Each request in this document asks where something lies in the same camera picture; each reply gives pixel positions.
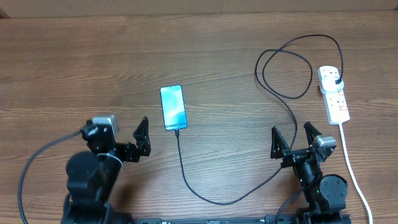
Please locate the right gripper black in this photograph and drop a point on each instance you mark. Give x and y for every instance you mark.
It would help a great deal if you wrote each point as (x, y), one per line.
(278, 150)

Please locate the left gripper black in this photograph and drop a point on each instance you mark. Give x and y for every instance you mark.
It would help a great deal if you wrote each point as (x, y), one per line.
(141, 138)

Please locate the Samsung Galaxy smartphone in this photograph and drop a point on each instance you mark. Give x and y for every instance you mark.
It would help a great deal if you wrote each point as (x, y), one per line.
(173, 108)

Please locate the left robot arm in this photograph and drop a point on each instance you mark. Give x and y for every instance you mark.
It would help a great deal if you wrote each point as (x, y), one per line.
(92, 174)

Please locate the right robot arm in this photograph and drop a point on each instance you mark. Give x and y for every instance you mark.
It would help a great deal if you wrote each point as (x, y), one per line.
(325, 194)

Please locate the white charger plug adapter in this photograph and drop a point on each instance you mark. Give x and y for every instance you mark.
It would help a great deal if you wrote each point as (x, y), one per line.
(330, 85)

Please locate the white power strip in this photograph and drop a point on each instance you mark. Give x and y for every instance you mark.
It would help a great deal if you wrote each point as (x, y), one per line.
(335, 103)

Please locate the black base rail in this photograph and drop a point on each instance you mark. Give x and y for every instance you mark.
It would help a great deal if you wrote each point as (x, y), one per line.
(214, 221)

